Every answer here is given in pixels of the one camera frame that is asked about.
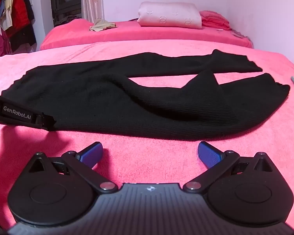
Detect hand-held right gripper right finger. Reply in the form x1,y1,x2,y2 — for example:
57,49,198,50
183,141,275,193

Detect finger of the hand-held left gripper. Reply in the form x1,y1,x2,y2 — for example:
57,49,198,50
35,113,57,132

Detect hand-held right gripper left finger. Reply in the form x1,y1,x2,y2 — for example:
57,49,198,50
24,141,118,193

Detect black knit pants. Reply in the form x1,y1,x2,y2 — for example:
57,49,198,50
1,49,291,141

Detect large pink bed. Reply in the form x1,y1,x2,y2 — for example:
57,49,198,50
0,39,294,229

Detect black hanging garment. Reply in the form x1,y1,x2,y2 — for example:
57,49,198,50
10,0,37,52

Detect beige hanging shirt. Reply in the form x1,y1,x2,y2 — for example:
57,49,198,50
1,0,14,31

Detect red hanging jacket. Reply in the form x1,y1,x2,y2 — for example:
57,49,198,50
5,0,31,39

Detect dark cloth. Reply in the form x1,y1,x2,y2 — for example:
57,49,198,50
54,15,83,27

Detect beige crumpled cloth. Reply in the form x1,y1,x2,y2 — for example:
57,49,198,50
89,19,118,32

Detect small patterned cloth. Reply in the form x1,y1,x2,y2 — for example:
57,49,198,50
231,29,251,40

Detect pink patterned curtain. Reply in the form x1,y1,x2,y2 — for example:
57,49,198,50
80,0,105,23

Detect small pink bed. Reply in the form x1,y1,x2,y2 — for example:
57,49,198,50
40,18,254,51

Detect folded pink blanket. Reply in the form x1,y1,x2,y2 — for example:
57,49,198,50
199,10,231,31

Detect folded pale pink quilt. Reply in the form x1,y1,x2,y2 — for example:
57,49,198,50
137,1,203,29

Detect dark window frame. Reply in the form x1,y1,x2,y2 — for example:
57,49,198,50
50,0,83,27

